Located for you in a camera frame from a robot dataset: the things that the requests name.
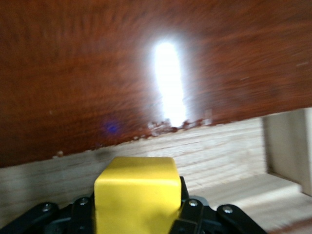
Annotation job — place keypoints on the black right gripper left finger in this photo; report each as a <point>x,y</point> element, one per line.
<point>48,217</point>

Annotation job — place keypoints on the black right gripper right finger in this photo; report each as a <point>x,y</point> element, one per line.
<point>214,217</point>

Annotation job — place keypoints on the yellow block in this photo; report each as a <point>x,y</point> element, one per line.
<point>136,195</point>

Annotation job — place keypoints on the dark brown wooden cabinet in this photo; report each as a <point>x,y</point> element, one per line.
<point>97,73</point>

